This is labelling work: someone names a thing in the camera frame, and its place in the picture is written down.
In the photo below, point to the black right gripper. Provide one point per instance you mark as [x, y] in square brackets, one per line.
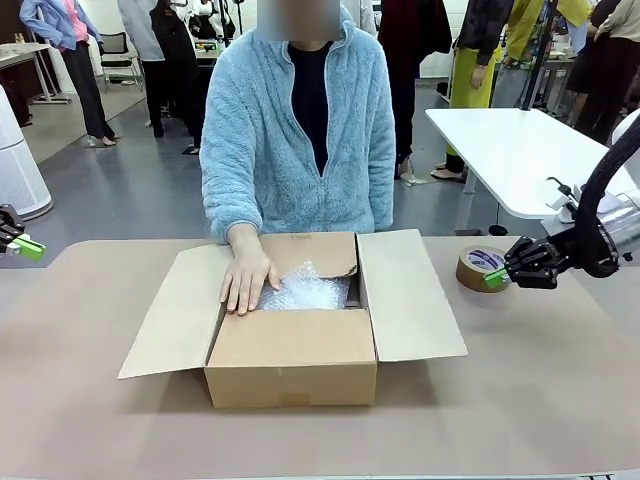
[565, 252]

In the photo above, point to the person in olive yellow jacket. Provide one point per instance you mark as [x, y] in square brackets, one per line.
[525, 25]

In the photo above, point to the black mesh chair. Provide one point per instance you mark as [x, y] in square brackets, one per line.
[117, 55]

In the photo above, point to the white cylindrical air purifier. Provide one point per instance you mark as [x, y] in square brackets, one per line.
[20, 165]

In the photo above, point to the person's left forearm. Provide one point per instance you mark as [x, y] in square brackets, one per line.
[382, 200]

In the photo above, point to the person's right forearm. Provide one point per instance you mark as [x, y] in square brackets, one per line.
[232, 210]

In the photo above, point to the black tripod stand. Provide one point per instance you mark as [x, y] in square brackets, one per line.
[229, 20]

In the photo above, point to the person in yellow apron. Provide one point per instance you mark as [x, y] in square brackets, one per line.
[472, 75]

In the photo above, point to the person in light shirt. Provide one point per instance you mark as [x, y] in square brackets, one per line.
[142, 30]

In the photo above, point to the brown packing tape roll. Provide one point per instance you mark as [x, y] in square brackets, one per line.
[470, 275]

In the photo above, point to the light background desk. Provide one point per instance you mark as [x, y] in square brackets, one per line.
[20, 51]

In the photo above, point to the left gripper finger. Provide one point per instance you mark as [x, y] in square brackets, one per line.
[30, 248]
[9, 220]

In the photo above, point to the black slanted stand pole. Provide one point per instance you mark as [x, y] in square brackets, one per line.
[537, 60]

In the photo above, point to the person in dark red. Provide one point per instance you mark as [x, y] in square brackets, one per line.
[410, 50]

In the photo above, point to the person in beige top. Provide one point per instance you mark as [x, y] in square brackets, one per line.
[615, 50]

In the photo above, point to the person in blue fleece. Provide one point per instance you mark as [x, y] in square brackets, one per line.
[250, 125]

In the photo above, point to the brown cardboard box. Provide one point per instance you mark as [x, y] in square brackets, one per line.
[290, 360]

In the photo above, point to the clear bubble wrap sheet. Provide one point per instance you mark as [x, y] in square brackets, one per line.
[310, 295]

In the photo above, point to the person in black apron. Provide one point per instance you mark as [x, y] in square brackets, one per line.
[175, 60]

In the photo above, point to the black table caster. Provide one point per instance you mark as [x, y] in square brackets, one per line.
[497, 230]

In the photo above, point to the person in blue pink jacket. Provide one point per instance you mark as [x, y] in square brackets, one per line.
[82, 75]

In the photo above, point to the white side table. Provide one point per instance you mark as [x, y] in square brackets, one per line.
[500, 145]

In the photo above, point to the person's right hand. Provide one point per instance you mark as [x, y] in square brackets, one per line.
[247, 275]

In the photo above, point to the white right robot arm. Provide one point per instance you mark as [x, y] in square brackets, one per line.
[627, 220]

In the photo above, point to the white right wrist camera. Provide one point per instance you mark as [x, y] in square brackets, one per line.
[565, 212]

